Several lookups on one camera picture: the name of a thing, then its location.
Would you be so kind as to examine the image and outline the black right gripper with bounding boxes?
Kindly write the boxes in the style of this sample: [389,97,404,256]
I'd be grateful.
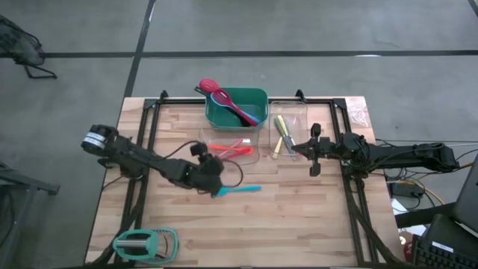
[291,123,336,177]

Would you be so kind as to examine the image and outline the cream-handled spreader knife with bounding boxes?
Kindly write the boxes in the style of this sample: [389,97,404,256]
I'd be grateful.
[273,136,284,161]

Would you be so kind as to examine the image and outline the teal silicone spatula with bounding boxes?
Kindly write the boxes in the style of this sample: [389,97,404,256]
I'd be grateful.
[213,185,263,199]

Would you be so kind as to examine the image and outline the cream-tipped utensil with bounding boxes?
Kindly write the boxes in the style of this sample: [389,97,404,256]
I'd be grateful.
[273,116,291,141]

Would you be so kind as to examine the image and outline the pink silicone spatula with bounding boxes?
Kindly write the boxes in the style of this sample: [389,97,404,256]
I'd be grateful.
[220,137,249,161]

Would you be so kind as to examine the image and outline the dark red silicone spatula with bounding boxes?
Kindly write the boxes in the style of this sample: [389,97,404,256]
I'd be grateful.
[220,147,255,158]

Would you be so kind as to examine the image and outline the blue silicone spoon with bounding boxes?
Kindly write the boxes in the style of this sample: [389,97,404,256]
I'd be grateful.
[210,91,261,126]

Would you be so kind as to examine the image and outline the green plastic bin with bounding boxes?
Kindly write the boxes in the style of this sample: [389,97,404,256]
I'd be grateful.
[204,87,270,132]

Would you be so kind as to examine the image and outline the red slotted spoon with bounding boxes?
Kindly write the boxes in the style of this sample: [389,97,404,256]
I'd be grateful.
[213,88,259,128]

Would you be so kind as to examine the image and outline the large clear plastic bin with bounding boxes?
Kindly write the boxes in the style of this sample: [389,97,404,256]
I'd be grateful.
[197,126,261,167]

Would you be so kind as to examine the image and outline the small clear plastic bin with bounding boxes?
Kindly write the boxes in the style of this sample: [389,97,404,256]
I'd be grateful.
[268,99,309,158]

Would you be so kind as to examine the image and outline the white paper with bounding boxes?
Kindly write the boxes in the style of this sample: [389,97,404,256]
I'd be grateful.
[390,197,412,216]

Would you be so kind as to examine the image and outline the black power brick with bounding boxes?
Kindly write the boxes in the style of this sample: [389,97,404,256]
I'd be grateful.
[391,182,426,200]

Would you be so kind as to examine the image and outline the black case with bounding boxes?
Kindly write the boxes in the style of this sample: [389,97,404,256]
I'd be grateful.
[425,213,478,259]

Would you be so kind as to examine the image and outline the dark monitor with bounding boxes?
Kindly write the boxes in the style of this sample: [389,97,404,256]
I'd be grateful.
[450,155,478,235]

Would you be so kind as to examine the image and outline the black keyboard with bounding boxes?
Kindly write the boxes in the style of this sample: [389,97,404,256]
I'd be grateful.
[410,234,478,269]

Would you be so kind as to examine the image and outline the grey metal stand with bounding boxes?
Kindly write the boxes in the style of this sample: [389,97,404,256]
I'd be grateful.
[0,161,61,269]

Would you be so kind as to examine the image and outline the black mesh chair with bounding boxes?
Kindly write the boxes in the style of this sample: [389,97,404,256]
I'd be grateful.
[0,13,59,80]

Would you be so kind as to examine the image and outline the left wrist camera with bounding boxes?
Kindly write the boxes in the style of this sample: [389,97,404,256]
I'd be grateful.
[189,141,208,158]

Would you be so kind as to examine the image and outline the black left camera cable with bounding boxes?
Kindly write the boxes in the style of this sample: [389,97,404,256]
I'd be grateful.
[163,140,245,189]

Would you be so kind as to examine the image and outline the black aluminium table frame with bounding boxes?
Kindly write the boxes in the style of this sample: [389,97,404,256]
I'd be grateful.
[87,89,410,268]

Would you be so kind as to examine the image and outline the teal frame with metal roller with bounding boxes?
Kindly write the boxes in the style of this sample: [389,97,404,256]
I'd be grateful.
[111,227,180,266]

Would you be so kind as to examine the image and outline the yellow cable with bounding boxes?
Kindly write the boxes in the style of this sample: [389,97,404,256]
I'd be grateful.
[388,161,478,205]

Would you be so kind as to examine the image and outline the white cable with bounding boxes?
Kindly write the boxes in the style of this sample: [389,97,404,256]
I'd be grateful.
[446,141,478,150]

